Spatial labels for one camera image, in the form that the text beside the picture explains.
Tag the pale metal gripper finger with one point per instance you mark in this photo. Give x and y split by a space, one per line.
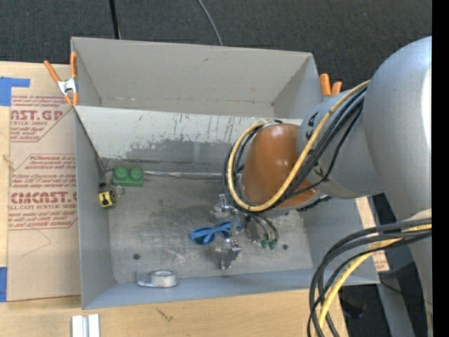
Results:
229 255
224 208

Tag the blue sunglasses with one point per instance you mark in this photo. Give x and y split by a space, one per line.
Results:
205 234

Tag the grey metal bin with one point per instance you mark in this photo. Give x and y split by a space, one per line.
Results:
165 219

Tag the grey tape roll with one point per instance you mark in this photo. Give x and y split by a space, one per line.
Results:
162 278

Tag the green toy building block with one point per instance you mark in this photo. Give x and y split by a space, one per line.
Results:
128 177

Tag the yellow and black tape measure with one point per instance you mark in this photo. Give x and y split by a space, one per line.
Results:
107 198

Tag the brown cardboard board red print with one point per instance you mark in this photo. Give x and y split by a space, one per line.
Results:
42 258

